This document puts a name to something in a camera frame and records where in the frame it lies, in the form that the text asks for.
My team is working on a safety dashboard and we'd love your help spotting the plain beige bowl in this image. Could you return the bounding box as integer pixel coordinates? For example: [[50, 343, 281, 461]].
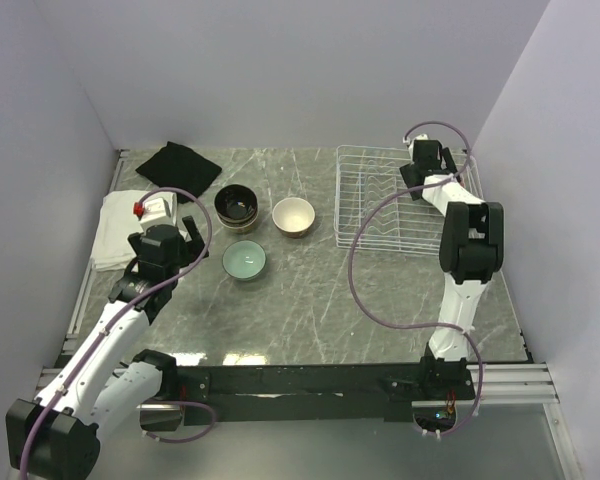
[[214, 184, 258, 224]]

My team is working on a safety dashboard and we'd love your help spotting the black patterned bowl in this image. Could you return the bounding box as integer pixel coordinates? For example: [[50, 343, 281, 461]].
[[216, 213, 258, 227]]

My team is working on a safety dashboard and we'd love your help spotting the light teal white bowl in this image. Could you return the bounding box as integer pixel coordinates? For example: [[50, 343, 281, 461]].
[[222, 240, 267, 281]]

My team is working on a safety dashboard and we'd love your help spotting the red floral bowl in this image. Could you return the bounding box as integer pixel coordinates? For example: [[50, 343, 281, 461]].
[[272, 197, 316, 238]]

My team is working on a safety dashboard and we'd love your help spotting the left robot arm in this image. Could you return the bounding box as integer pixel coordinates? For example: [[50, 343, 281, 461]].
[[6, 216, 210, 479]]

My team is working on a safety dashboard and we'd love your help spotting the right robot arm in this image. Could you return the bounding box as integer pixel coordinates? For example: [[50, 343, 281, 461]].
[[400, 135, 504, 361]]

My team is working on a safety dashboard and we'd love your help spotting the white cloth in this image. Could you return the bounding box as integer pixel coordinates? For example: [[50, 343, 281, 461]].
[[90, 190, 177, 271]]

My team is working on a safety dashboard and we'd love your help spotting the black cloth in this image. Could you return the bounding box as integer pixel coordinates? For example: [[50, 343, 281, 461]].
[[136, 142, 222, 198]]

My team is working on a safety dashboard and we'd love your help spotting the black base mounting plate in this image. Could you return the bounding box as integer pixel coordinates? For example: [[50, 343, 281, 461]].
[[156, 358, 478, 422]]

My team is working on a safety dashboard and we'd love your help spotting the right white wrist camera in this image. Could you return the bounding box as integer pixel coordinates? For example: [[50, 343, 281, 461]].
[[403, 133, 429, 146]]

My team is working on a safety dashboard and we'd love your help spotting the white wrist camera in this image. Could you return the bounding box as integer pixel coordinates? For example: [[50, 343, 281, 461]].
[[133, 196, 176, 232], [403, 133, 429, 146]]

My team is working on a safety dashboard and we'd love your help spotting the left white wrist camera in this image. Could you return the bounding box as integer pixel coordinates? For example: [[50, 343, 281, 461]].
[[133, 196, 176, 232]]

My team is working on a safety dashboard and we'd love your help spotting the white wire dish rack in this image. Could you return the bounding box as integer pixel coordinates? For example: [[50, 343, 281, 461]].
[[334, 145, 482, 257]]

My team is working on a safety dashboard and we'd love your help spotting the aluminium frame rail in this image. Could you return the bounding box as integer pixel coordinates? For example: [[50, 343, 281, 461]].
[[413, 363, 559, 407]]

